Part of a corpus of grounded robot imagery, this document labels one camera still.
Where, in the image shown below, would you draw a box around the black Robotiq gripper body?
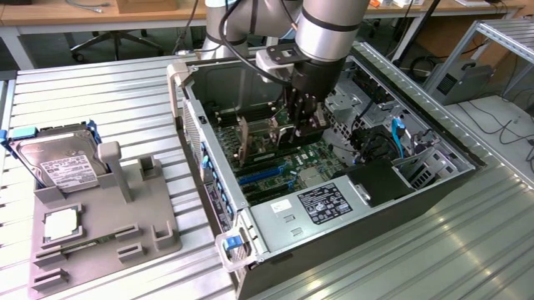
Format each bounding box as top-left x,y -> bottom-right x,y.
289,58 -> 349,103

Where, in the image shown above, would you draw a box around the graphics card with metal bracket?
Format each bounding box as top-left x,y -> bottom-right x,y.
235,114 -> 329,168

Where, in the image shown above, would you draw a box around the metal socket cover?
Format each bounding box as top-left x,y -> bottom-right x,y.
270,107 -> 291,126

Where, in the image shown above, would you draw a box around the large metal disk bay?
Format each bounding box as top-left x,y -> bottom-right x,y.
325,56 -> 414,129

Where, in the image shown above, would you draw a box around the CPU socket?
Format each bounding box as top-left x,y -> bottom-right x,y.
249,120 -> 277,148

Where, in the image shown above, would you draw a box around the green motherboard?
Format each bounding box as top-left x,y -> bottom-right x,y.
210,102 -> 356,204

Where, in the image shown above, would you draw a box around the installed black RAM stick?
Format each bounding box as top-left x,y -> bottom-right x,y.
239,146 -> 302,166

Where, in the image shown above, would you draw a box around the silver chipset heatsink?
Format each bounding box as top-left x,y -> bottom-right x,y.
298,167 -> 332,185

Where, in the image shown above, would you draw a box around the blue expansion slot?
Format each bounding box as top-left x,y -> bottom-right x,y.
237,165 -> 283,185

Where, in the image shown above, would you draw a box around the black plastic shroud box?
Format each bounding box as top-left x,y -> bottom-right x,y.
346,159 -> 413,207

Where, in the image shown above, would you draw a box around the black expansion slot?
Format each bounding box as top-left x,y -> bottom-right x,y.
242,182 -> 290,194
249,188 -> 294,203

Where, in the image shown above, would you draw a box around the long wooden desk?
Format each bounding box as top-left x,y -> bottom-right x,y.
362,0 -> 528,63

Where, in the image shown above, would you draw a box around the small slotted disk bay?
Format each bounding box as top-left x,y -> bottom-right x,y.
392,145 -> 477,191

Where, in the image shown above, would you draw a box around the white small boxes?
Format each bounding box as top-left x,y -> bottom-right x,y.
382,0 -> 424,9

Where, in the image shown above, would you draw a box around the grey power supply unit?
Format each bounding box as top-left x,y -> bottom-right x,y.
249,174 -> 373,254

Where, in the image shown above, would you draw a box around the black stand pole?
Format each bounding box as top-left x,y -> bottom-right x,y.
392,0 -> 444,63

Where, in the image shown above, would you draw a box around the blue case latch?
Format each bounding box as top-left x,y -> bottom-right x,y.
222,236 -> 243,251

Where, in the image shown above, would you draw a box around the open black PC case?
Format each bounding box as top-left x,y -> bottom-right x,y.
166,37 -> 488,300

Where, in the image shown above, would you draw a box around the black office chair base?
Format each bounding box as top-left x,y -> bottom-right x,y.
69,29 -> 165,63

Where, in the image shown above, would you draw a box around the grey plastic parts rack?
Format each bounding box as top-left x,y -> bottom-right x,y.
27,141 -> 185,298

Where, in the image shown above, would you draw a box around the hard disk with blue caddy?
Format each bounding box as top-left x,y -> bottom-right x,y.
0,120 -> 106,193

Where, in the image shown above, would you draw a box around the silver CPU chip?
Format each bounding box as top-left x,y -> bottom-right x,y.
43,209 -> 82,241

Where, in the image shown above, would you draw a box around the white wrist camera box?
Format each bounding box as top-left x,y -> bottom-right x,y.
255,44 -> 313,84

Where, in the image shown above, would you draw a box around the black wire bundle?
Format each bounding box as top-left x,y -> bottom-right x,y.
349,127 -> 398,165

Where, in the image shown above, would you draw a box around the blue data wire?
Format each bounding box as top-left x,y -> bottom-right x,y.
392,117 -> 409,160

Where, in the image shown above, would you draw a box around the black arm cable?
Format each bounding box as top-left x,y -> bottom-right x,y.
219,0 -> 295,87

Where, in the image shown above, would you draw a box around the thin hanging cable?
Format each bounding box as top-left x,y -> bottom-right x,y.
175,0 -> 199,58

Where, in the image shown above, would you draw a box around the grey computer tower black handle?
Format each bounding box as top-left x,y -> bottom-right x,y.
433,61 -> 498,106

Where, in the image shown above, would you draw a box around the black floor cable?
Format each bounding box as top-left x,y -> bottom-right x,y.
457,99 -> 534,148

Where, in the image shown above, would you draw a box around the aluminium frame with slats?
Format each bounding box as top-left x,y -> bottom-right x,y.
425,18 -> 534,109

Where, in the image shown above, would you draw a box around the grey network cable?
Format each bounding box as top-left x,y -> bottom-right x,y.
65,0 -> 113,14

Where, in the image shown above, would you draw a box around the wooden desk with white frame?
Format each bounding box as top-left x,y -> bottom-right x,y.
0,0 -> 209,71

